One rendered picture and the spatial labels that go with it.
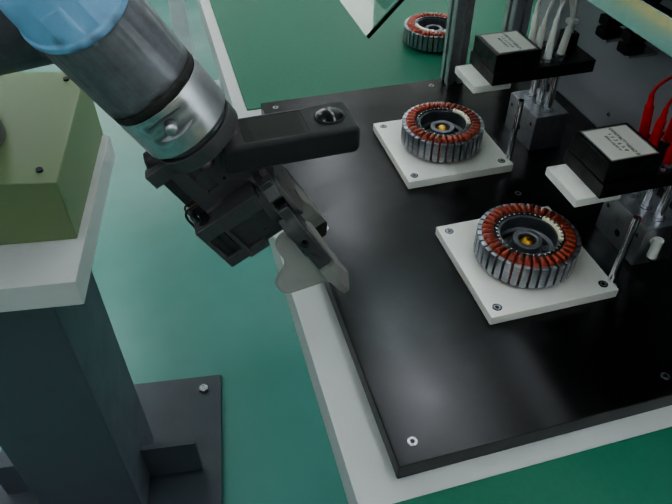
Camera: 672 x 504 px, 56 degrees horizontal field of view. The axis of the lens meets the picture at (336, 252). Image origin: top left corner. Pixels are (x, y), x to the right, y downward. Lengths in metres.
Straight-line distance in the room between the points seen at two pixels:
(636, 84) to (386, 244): 0.41
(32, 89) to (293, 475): 0.92
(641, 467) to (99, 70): 0.55
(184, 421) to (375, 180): 0.86
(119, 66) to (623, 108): 0.72
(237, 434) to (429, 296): 0.89
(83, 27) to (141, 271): 1.49
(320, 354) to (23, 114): 0.51
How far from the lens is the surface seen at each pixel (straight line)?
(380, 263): 0.73
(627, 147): 0.70
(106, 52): 0.45
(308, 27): 1.33
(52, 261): 0.83
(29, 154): 0.85
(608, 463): 0.64
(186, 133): 0.48
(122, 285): 1.87
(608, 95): 1.01
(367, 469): 0.59
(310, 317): 0.70
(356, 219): 0.78
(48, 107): 0.93
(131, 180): 2.26
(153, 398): 1.58
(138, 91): 0.46
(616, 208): 0.80
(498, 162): 0.89
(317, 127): 0.52
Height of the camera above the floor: 1.27
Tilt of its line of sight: 43 degrees down
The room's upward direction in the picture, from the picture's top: straight up
